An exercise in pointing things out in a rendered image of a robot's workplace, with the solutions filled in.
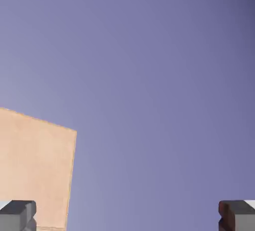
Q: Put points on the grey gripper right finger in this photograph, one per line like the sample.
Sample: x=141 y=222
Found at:
x=239 y=218

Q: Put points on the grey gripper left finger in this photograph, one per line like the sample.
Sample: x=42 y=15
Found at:
x=16 y=218

